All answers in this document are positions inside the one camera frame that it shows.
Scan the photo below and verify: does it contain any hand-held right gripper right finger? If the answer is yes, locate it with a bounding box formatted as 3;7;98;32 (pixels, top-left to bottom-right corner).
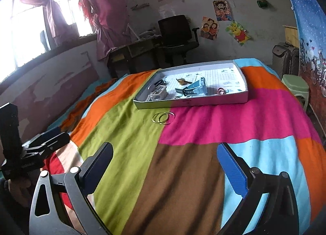
216;143;300;235

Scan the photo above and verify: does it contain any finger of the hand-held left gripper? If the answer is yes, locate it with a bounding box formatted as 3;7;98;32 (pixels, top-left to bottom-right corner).
22;126;63;149
23;133;71;160

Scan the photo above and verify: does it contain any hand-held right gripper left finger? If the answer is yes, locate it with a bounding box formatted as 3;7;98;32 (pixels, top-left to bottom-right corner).
29;142;114;235

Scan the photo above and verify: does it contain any thin metal bangle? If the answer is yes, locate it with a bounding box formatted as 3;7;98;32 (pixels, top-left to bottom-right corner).
152;113;171;125
158;112;176;124

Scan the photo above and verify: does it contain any white cardboard box tray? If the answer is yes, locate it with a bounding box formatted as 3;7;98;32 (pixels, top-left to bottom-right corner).
133;59;249;110

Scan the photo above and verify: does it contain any light blue wrist watch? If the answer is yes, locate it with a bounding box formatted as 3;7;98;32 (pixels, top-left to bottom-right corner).
175;77;207;96

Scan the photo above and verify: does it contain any clear plastic box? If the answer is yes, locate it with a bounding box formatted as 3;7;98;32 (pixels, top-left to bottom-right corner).
150;85;169;101

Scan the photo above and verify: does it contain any person's left hand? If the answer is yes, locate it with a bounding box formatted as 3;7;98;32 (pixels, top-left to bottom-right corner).
4;178;35;209

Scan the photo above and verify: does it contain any colourful patchwork blanket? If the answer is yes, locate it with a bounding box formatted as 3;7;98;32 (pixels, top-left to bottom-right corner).
43;58;325;235

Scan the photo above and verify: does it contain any window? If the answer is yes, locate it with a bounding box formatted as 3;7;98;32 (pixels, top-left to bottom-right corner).
0;0;97;78

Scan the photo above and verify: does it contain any green plastic stool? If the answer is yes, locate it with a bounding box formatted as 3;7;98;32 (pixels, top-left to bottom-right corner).
281;74;310;112

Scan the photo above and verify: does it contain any dark red tied curtain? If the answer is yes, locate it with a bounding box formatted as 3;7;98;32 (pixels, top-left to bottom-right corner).
13;0;77;45

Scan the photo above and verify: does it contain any dark wooden desk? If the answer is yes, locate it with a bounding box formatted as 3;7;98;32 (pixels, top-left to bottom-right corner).
107;35;163;79

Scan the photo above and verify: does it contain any grey suitcase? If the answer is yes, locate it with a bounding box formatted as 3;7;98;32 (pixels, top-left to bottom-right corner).
272;42;293;79

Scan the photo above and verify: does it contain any dark suitcase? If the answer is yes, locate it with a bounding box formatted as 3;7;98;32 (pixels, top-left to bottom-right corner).
290;47;302;76

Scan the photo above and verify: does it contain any pink curtain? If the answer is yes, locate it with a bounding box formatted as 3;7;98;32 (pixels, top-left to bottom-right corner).
69;0;130;61

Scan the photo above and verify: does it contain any yellow bear poster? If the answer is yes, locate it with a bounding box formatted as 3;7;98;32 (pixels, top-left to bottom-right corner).
225;21;251;47

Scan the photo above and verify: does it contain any cartoon family poster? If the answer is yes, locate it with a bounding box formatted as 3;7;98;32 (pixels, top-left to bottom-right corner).
200;16;220;40

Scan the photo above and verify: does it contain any black office chair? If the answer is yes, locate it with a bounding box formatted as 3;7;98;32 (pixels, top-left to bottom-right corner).
157;14;200;66

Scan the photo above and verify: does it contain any anime cartoon poster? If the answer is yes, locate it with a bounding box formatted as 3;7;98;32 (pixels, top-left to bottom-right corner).
213;0;233;22

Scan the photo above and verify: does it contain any blue printed fabric wardrobe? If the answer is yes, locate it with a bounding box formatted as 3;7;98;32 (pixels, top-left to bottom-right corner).
276;0;326;134

